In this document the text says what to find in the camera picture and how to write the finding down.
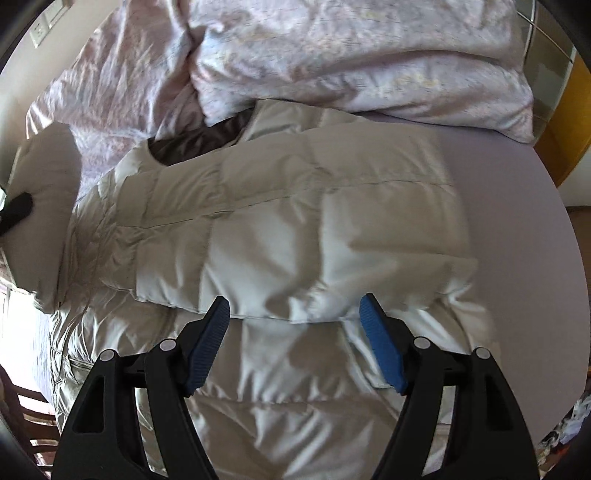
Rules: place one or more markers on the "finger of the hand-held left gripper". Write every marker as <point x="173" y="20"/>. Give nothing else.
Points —
<point x="16" y="207"/>

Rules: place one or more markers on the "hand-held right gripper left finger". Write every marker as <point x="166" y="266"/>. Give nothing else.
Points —
<point x="210" y="346"/>

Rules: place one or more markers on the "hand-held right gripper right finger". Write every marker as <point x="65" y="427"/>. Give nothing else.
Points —
<point x="381" y="341"/>

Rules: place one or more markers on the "beige puffer jacket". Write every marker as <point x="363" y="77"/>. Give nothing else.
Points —
<point x="277" y="221"/>

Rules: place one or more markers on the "pink floral pillow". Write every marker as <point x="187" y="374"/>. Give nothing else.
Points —
<point x="115" y="92"/>

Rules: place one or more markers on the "wooden chair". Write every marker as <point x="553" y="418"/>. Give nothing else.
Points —
<point x="23" y="415"/>

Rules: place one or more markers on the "colourful clutter pile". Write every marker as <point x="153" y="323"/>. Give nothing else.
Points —
<point x="568" y="429"/>

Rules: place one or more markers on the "pink floral duvet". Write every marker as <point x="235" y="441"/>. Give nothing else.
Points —
<point x="346" y="60"/>

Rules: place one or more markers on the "wooden cabinet with glass panels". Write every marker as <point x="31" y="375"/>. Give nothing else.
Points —
<point x="558" y="115"/>

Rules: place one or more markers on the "white wall socket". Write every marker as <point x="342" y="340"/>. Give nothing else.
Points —
<point x="39" y="33"/>

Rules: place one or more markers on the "white wall switch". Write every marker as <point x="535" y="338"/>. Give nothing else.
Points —
<point x="57" y="11"/>

